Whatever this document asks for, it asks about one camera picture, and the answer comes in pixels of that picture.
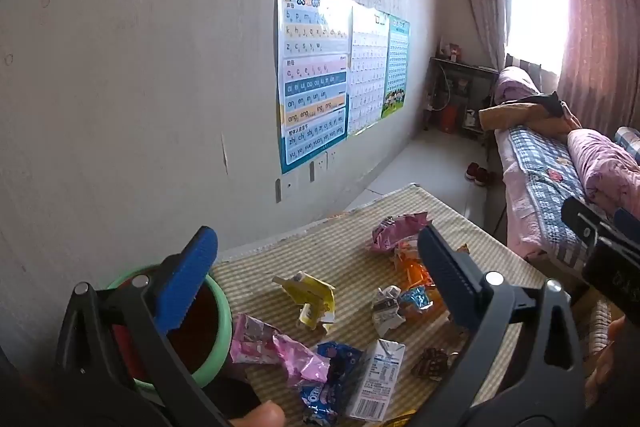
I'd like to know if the bed with blue checked cover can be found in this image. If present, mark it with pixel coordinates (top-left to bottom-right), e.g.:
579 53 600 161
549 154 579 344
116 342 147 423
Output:
492 127 640 268

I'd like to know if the green chart wall poster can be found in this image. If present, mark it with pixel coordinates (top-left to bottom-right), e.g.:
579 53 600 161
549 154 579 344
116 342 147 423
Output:
381 14 411 120

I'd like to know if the person's left hand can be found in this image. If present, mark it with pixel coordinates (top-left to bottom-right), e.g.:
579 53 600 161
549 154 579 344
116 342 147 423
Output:
227 399 286 427

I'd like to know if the orange jacket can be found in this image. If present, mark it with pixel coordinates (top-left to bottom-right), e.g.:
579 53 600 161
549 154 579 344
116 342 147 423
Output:
480 92 583 134

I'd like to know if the red canister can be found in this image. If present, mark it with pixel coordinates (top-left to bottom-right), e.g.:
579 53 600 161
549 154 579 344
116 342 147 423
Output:
440 103 463 133

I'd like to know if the white chart wall poster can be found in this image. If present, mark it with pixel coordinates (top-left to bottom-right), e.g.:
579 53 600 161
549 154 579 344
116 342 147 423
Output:
347 2 391 138

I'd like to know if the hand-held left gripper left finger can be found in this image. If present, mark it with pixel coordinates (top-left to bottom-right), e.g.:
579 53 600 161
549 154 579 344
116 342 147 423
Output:
55 226 261 427

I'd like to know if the bright window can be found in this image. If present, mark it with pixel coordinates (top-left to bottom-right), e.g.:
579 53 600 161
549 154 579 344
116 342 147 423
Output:
505 0 571 73

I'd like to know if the red bucket with green rim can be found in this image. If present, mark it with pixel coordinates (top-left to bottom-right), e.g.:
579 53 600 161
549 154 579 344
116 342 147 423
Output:
105 263 233 400

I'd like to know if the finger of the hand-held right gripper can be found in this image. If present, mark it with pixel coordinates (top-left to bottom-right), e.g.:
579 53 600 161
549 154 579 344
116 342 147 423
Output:
561 196 613 258
607 207 640 253

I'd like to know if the dark metal shelf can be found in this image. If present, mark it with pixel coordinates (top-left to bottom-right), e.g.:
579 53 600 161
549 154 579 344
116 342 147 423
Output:
422 54 501 148

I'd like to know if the person's right hand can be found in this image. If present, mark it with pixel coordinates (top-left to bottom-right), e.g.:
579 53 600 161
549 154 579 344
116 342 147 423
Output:
584 314 628 408

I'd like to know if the pink wrapper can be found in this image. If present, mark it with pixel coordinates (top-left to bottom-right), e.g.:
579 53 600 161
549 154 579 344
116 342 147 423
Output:
230 312 332 389

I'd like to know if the crushed white carton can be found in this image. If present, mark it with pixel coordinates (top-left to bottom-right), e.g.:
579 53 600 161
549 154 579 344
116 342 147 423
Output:
371 284 405 334

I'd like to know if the blue letter wall poster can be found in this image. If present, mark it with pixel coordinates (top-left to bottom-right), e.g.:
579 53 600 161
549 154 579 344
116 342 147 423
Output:
276 0 353 175

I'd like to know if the white wall socket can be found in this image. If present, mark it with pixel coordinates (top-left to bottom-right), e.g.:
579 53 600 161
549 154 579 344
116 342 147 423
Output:
309 152 329 182
275 174 301 203

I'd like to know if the pink purple snack bag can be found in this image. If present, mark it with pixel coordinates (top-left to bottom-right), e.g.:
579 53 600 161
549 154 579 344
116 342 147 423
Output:
366 211 432 254

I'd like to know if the blue foil wrapper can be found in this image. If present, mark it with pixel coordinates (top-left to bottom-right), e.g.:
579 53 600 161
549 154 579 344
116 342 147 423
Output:
400 285 435 319

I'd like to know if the crushed yellow carton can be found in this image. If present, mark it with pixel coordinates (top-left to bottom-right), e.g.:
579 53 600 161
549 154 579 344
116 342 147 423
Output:
272 271 337 335

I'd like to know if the pink floral quilt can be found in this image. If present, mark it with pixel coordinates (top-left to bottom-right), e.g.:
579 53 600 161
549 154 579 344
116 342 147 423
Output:
567 128 640 218

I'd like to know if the striped beige tablecloth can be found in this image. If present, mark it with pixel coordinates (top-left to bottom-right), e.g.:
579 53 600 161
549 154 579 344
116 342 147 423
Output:
207 184 551 427

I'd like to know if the blue cookie wrapper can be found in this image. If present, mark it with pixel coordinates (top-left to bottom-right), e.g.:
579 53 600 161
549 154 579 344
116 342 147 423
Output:
299 341 366 425

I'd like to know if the white milk carton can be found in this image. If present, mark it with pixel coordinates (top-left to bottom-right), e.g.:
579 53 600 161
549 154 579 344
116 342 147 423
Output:
345 338 407 423

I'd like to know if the pink folded pillow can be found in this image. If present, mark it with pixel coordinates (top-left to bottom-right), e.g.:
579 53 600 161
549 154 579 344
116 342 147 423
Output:
495 66 543 105

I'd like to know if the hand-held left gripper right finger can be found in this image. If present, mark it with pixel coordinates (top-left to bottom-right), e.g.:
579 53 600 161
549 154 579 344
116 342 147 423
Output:
417 223 586 427

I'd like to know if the orange plastic wrapper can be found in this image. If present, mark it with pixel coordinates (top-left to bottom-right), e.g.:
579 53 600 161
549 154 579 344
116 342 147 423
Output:
397 254 437 303

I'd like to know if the brown wrapper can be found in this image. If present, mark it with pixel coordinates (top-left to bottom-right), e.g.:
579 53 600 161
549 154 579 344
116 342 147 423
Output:
411 347 451 382

